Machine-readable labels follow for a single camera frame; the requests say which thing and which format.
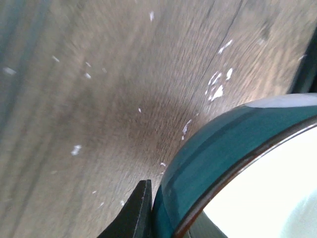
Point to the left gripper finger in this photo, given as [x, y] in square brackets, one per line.
[134, 219]

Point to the teal white bowl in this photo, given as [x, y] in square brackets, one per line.
[221, 150]

